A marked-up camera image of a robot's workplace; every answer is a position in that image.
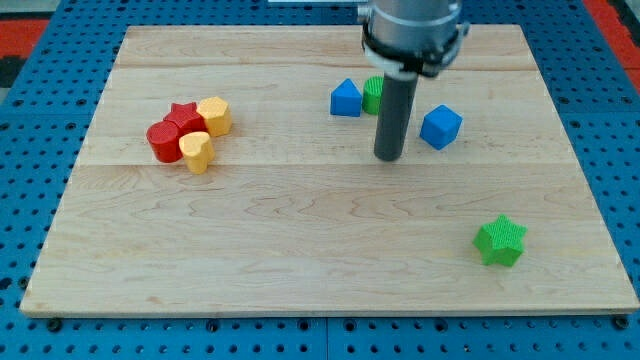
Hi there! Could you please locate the blue cube block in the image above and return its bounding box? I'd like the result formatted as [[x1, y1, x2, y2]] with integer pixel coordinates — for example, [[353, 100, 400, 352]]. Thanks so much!
[[419, 104, 463, 150]]

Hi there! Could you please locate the wooden board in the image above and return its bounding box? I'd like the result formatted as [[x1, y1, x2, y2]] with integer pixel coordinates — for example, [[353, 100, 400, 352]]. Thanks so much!
[[21, 25, 639, 318]]

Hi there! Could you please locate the blue triangle block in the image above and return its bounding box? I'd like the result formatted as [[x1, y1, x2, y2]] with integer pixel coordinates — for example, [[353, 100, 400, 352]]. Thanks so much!
[[330, 78, 362, 117]]

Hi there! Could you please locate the green cylinder block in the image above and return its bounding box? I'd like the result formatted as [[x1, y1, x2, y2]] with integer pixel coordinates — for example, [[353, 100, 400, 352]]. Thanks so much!
[[362, 76, 384, 115]]

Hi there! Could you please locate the yellow hexagon block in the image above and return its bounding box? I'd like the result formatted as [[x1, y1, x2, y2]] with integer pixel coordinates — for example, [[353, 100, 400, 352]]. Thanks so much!
[[197, 97, 232, 137]]

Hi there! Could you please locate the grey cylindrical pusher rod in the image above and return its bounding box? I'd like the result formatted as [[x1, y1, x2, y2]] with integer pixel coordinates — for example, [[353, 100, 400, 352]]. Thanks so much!
[[374, 74, 418, 161]]

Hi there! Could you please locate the yellow heart block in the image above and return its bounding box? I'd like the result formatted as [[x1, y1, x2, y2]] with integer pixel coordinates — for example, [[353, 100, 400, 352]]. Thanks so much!
[[179, 131, 215, 174]]

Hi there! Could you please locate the red star block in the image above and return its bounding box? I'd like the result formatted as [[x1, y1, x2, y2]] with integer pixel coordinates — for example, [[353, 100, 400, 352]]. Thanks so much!
[[163, 102, 207, 135]]

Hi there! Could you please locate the red cylinder block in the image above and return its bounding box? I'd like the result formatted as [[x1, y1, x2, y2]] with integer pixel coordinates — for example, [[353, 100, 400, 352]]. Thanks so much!
[[146, 121, 183, 163]]

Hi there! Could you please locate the green star block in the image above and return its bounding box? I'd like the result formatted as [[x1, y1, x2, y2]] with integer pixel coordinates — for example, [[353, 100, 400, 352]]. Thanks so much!
[[473, 214, 528, 267]]

